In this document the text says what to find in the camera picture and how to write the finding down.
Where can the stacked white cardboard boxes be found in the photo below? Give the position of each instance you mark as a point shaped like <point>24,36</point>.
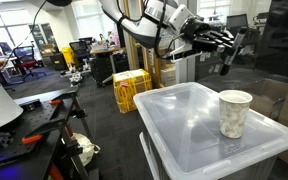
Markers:
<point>168,71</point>

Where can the small black drawer cabinet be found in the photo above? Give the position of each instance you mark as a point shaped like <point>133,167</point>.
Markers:
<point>58,61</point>

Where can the black mesh office chair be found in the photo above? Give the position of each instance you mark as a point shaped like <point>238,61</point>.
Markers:
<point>80,50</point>

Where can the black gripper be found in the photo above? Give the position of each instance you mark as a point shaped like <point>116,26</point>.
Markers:
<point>195,31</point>

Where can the white patterned paper cup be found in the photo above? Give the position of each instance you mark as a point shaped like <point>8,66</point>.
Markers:
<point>234,116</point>

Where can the dark cabinet with labels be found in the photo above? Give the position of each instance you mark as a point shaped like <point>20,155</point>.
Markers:
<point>207,66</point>

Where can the black equipment cabinet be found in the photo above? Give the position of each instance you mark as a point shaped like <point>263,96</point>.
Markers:
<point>100,70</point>

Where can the white plastic bag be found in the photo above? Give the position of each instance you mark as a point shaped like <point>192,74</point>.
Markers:
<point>85,148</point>

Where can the yellow bin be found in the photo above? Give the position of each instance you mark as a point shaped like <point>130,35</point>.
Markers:
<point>69,57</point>

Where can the clear plastic storage bin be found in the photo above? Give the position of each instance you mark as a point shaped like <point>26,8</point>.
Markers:
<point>184,133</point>

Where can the office chair with red seat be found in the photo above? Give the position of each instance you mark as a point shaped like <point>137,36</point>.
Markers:
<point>25,61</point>

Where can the brown cardboard box with flap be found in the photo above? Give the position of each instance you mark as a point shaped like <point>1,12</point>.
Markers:
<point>267,100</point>

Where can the grey plastic storage bin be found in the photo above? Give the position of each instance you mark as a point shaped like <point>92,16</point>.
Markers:
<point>154,156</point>

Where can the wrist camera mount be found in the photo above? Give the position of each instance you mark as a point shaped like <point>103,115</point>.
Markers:
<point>180,53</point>

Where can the wooden desk top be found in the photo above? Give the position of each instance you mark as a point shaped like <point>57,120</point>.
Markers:
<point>105,50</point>

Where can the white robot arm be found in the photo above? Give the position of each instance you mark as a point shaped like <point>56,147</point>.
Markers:
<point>140,26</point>

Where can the black high-back office chair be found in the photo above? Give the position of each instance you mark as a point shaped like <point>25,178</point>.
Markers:
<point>232,21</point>

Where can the black perforated work table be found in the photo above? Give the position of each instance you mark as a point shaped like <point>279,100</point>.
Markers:
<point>34,123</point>

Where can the yellow crate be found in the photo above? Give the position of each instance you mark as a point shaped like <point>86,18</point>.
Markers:
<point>130,90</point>

